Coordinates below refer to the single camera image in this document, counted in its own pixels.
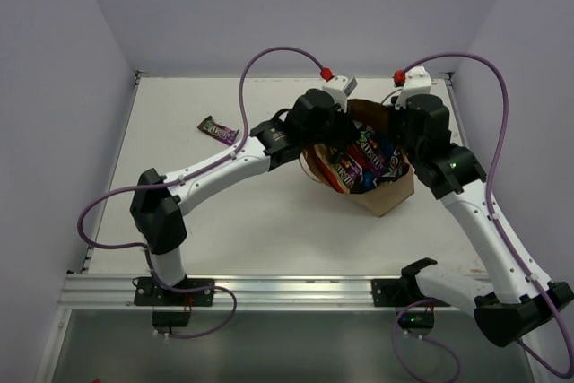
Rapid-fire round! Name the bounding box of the brown paper bag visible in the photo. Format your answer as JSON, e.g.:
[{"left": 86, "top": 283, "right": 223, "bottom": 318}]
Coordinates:
[{"left": 300, "top": 99, "right": 414, "bottom": 217}]

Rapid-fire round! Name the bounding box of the brown m&m's packet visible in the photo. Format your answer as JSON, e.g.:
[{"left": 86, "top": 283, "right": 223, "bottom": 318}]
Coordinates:
[
  {"left": 332, "top": 152, "right": 362, "bottom": 194},
  {"left": 353, "top": 125, "right": 396, "bottom": 179},
  {"left": 196, "top": 116, "right": 239, "bottom": 146}
]

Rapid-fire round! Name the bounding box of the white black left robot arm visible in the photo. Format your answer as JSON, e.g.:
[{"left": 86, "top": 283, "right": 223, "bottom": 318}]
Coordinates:
[{"left": 130, "top": 88, "right": 357, "bottom": 305}]

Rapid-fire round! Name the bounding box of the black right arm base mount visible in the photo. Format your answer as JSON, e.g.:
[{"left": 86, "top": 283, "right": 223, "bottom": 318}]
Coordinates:
[{"left": 370, "top": 257, "right": 447, "bottom": 335}]

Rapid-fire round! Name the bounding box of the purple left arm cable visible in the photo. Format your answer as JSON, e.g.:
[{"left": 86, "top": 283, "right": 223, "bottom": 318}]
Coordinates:
[{"left": 76, "top": 46, "right": 333, "bottom": 288}]

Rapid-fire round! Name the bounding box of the brown M&M's packet front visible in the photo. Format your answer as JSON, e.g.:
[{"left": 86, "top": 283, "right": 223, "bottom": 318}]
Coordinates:
[{"left": 332, "top": 152, "right": 362, "bottom": 194}]

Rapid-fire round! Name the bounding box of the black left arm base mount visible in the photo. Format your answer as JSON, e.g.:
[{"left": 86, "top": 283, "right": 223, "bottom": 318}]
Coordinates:
[{"left": 132, "top": 277, "right": 214, "bottom": 333}]

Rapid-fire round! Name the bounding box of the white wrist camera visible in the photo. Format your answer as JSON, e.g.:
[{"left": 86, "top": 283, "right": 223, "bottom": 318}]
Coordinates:
[
  {"left": 393, "top": 66, "right": 432, "bottom": 109},
  {"left": 322, "top": 75, "right": 357, "bottom": 112}
]

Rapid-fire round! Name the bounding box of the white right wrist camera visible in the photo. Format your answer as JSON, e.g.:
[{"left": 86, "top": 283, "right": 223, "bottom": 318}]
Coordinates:
[{"left": 393, "top": 66, "right": 432, "bottom": 109}]

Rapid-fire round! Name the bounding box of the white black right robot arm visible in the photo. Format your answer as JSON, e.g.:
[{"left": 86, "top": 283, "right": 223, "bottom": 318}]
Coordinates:
[{"left": 388, "top": 94, "right": 573, "bottom": 347}]

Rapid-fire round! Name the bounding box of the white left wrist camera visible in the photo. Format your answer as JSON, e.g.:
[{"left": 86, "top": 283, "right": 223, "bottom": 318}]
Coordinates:
[{"left": 322, "top": 75, "right": 357, "bottom": 112}]

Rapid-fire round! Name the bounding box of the aluminium front rail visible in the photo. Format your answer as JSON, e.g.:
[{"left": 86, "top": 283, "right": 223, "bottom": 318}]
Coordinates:
[{"left": 57, "top": 274, "right": 397, "bottom": 312}]

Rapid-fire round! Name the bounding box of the blue snack packet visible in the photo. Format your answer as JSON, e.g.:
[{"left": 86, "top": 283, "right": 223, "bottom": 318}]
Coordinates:
[{"left": 360, "top": 169, "right": 381, "bottom": 193}]

